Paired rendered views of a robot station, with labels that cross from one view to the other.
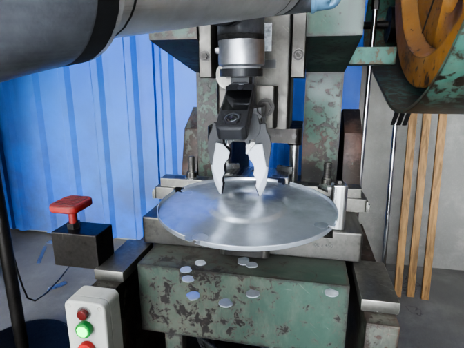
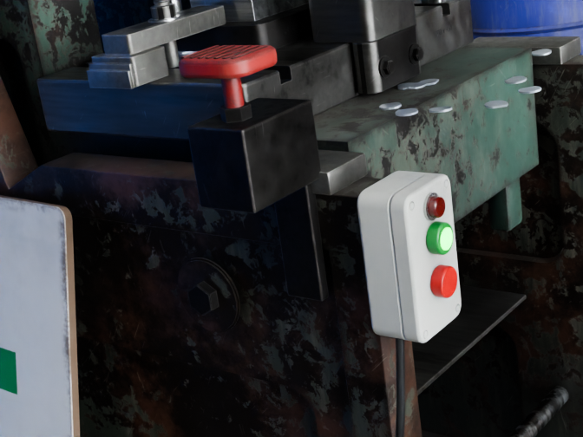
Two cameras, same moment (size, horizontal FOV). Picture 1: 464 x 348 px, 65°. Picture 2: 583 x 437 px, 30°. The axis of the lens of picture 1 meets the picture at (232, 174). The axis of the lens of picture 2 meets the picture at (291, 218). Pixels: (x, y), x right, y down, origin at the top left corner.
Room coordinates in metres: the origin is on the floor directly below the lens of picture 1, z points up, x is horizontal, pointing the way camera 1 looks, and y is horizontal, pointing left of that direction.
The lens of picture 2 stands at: (0.23, 1.06, 0.91)
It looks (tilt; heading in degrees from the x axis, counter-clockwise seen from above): 19 degrees down; 298
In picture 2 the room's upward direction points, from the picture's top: 8 degrees counter-clockwise
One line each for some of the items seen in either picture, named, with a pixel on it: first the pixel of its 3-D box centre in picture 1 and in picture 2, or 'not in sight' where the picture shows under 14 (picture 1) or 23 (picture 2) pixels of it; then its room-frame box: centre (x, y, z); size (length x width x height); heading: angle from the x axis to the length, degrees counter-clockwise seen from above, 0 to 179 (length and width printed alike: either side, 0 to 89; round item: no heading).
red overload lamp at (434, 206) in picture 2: (83, 314); (435, 206); (0.53, 0.25, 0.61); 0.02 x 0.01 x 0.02; 78
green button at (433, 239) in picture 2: (83, 329); (440, 238); (0.53, 0.25, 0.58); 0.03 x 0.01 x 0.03; 78
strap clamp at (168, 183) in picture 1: (188, 177); (158, 19); (0.86, 0.11, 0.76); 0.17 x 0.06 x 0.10; 78
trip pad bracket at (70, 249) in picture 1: (86, 268); (265, 211); (0.67, 0.29, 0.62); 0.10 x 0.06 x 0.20; 78
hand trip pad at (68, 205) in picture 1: (72, 218); (233, 97); (0.67, 0.31, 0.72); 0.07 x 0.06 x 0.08; 168
